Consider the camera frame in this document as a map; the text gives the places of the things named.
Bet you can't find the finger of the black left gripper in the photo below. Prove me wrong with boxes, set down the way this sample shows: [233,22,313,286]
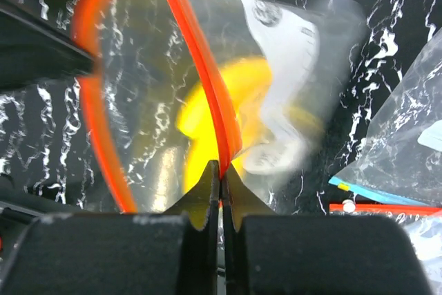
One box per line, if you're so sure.
[1,0,95,90]

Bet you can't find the clear bag orange zipper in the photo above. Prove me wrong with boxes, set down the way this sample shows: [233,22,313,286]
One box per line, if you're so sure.
[76,0,365,213]

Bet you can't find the yellow banana bunch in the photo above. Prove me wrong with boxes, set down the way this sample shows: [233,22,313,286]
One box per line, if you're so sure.
[175,56,325,192]

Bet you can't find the clear bag red zipper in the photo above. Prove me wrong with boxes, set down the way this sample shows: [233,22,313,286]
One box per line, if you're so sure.
[329,200,441,223]

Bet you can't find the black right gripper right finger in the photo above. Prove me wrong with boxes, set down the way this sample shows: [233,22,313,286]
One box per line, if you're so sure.
[220,168,432,294]

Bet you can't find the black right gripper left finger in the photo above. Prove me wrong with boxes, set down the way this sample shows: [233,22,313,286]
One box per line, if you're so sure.
[1,161,220,294]

